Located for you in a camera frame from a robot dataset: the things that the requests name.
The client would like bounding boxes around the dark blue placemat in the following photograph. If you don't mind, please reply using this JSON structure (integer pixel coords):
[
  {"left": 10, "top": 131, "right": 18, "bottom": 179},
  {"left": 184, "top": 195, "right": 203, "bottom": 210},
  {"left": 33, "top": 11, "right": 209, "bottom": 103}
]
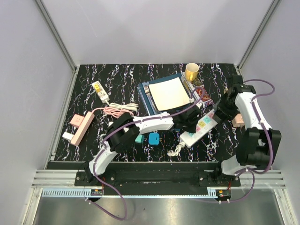
[{"left": 138, "top": 73, "right": 202, "bottom": 115}]

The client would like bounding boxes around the silver fork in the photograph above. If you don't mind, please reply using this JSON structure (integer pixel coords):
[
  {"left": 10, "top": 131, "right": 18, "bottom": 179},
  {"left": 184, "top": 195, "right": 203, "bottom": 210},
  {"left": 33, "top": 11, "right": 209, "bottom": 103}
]
[{"left": 144, "top": 85, "right": 150, "bottom": 98}]

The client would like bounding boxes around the teal small plug adapter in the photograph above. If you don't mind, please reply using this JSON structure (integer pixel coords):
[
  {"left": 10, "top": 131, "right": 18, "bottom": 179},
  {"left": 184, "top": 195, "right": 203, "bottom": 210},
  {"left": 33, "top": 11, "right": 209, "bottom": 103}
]
[{"left": 135, "top": 135, "right": 145, "bottom": 144}]

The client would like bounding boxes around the white knotted cord with plug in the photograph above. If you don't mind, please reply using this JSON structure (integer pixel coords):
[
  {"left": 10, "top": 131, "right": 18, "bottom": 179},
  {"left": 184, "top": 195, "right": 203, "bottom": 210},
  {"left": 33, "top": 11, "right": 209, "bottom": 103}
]
[{"left": 167, "top": 143, "right": 188, "bottom": 157}]

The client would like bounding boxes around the patterned colourful coaster cloth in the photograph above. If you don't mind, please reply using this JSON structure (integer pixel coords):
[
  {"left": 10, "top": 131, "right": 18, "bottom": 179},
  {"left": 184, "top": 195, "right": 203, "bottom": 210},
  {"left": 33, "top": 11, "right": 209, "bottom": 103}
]
[{"left": 181, "top": 72, "right": 213, "bottom": 109}]

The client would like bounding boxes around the white power strip yellow plug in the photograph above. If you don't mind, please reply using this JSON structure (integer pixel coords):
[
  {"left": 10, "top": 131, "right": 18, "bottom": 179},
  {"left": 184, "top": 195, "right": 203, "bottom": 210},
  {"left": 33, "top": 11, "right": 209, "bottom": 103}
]
[{"left": 92, "top": 81, "right": 110, "bottom": 103}]

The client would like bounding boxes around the yellow mug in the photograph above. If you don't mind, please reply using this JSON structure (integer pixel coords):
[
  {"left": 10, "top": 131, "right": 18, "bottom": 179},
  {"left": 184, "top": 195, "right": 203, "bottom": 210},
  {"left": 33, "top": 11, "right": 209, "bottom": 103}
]
[{"left": 185, "top": 63, "right": 199, "bottom": 82}]

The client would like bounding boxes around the white square plate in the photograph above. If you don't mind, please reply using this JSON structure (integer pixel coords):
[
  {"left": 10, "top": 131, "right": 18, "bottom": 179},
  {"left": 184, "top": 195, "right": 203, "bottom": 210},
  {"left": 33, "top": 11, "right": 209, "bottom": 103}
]
[{"left": 149, "top": 77, "right": 190, "bottom": 111}]

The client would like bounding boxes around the white plug adapter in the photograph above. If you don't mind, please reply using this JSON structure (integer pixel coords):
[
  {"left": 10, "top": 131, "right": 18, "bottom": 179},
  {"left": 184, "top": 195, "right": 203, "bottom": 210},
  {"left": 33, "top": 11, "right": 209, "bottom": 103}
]
[{"left": 62, "top": 132, "right": 74, "bottom": 142}]

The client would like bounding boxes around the white coiled cable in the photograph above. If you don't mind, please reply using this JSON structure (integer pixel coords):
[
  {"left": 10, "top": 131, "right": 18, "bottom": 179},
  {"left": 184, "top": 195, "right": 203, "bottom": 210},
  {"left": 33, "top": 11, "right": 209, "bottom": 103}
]
[{"left": 109, "top": 102, "right": 139, "bottom": 112}]

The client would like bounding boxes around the pink deer cube adapter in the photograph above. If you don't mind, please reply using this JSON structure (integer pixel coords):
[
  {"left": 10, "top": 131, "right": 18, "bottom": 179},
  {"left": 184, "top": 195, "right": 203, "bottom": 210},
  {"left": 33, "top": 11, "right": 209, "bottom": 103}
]
[{"left": 232, "top": 113, "right": 244, "bottom": 128}]

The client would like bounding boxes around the light blue plug adapter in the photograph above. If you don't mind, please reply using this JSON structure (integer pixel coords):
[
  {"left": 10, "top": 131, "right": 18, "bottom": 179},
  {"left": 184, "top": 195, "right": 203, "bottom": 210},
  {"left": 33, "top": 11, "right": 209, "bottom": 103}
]
[{"left": 148, "top": 132, "right": 160, "bottom": 146}]

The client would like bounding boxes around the pink coiled cable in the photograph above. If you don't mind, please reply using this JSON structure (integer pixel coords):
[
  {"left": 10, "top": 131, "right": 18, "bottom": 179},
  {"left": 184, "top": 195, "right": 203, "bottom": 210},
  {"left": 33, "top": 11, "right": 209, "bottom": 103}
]
[{"left": 92, "top": 106, "right": 135, "bottom": 120}]

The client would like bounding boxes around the pink power strip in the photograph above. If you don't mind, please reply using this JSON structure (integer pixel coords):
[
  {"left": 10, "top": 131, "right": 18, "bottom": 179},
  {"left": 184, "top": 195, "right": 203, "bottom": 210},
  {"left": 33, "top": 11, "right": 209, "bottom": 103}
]
[{"left": 70, "top": 112, "right": 95, "bottom": 146}]

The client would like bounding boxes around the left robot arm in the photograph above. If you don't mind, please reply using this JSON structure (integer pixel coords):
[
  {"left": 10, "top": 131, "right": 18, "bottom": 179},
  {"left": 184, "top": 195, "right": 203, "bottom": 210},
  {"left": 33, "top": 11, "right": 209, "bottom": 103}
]
[{"left": 84, "top": 104, "right": 202, "bottom": 186}]

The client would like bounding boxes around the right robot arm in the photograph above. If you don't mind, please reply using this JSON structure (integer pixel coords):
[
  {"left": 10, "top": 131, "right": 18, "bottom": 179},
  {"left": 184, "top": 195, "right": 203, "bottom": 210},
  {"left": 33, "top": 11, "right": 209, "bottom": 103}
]
[{"left": 212, "top": 75, "right": 282, "bottom": 186}]

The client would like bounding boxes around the black mounting base rail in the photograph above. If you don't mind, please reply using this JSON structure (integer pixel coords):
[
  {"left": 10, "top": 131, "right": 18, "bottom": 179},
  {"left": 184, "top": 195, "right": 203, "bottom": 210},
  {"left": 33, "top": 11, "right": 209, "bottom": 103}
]
[{"left": 74, "top": 161, "right": 241, "bottom": 188}]

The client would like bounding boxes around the white multicolour power strip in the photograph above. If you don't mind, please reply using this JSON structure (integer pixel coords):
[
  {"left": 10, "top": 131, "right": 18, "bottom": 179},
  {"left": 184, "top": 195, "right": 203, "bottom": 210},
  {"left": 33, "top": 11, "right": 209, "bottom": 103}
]
[{"left": 180, "top": 109, "right": 218, "bottom": 147}]

